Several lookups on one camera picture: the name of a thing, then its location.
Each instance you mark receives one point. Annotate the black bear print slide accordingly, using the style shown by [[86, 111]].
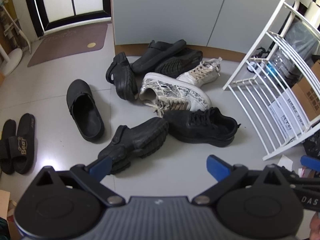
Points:
[[22, 147], [6, 130]]

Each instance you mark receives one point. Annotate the clear plastic water bottle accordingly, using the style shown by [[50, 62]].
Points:
[[282, 62]]

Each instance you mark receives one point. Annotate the black mesh lace-up sneaker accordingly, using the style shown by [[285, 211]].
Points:
[[200, 127], [175, 63]]

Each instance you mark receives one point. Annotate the white labelled parcel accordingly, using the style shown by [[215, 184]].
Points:
[[287, 115]]

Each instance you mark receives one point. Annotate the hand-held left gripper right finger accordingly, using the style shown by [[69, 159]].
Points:
[[217, 167]]

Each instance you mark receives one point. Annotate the brown door mat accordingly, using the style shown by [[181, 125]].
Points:
[[70, 45]]

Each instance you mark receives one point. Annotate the plain brown cardboard box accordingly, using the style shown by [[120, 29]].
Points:
[[7, 205]]

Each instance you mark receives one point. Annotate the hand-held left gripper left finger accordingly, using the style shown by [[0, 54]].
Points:
[[101, 167]]

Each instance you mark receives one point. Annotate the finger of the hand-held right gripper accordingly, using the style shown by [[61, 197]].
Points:
[[311, 161]]

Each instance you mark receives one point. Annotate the black plastic bag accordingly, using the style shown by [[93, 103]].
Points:
[[312, 147]]

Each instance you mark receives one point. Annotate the white printed lace-up sneaker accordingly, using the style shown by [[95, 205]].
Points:
[[170, 87], [207, 76]]

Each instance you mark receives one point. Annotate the black framed glass door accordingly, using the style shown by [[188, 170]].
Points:
[[57, 5]]

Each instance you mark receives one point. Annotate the grey plastic cover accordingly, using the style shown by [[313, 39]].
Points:
[[300, 40]]

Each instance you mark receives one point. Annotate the person's right hand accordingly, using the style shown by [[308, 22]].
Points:
[[316, 227]]

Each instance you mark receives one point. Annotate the printed brown cardboard box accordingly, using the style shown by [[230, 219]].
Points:
[[307, 97]]

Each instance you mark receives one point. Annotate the white metal shoe rack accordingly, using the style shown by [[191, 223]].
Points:
[[226, 86]]

